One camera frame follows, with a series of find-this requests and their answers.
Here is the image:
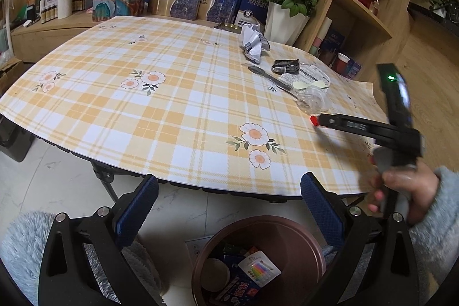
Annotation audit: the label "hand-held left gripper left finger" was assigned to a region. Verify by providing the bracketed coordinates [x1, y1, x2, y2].
[38, 174, 164, 306]

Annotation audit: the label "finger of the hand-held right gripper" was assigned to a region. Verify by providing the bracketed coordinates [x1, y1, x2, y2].
[317, 112, 375, 139]

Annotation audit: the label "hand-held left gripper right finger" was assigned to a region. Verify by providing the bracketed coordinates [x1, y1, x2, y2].
[300, 172, 420, 306]

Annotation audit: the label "clear bottle with red cap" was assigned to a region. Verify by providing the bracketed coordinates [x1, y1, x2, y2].
[296, 85, 332, 127]

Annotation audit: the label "brown round trash bin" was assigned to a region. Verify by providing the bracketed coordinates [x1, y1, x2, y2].
[192, 215, 327, 306]

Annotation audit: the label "black packet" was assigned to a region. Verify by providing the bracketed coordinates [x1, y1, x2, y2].
[272, 59, 301, 74]

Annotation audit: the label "silver wrapper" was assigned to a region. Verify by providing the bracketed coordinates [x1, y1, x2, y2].
[240, 24, 270, 65]

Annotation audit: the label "person's right forearm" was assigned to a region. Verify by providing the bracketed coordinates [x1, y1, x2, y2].
[407, 166, 459, 280]

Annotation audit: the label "person's right hand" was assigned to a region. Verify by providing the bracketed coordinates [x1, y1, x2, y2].
[366, 163, 441, 225]

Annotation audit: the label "small blue printed box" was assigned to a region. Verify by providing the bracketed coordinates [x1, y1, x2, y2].
[346, 59, 362, 79]

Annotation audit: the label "red cup with white lid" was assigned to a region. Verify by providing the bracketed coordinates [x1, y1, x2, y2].
[335, 53, 350, 75]

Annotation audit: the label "grey floor socket plate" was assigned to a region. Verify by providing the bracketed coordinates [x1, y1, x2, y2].
[184, 236, 213, 256]

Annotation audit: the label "brown cup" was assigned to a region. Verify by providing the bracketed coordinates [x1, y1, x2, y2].
[317, 48, 334, 65]

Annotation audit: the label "white card of colourful candles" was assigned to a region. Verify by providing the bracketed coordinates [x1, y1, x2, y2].
[238, 254, 282, 289]

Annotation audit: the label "navy printed box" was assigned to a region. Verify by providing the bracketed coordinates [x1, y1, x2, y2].
[323, 28, 345, 57]

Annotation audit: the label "black counter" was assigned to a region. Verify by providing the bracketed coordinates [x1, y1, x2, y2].
[407, 1, 459, 32]

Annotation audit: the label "stack of pastel paper cups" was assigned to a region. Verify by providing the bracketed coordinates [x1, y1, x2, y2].
[310, 17, 334, 56]

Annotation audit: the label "plaid floral tablecloth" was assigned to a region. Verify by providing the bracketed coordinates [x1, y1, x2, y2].
[0, 15, 391, 201]

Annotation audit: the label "white round lid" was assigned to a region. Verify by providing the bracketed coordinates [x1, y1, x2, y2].
[203, 258, 230, 292]

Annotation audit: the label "blue colourful printed box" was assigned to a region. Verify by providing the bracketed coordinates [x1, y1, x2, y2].
[215, 254, 266, 306]

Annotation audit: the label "red roses in white pot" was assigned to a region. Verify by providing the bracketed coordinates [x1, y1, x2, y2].
[249, 0, 322, 45]

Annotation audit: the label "person's left leg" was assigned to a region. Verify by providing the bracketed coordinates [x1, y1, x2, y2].
[3, 211, 162, 305]

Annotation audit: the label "black plastic object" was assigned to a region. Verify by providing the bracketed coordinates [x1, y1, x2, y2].
[0, 114, 34, 162]

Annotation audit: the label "navy carton with round emblem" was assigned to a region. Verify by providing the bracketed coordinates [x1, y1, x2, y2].
[235, 0, 268, 28]

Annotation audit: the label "gold blue gift box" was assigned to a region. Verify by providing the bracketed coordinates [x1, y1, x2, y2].
[195, 0, 239, 22]
[149, 0, 201, 20]

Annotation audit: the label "cardboard box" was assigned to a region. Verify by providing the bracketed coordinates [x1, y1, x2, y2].
[0, 57, 26, 95]

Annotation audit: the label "copper teal printed box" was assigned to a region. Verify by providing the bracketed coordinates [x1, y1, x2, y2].
[92, 0, 149, 22]

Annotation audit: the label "row of small brown bottles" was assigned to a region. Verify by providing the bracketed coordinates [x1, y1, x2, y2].
[40, 0, 87, 23]

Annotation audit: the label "black folding table frame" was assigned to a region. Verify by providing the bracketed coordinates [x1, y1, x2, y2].
[34, 132, 359, 202]

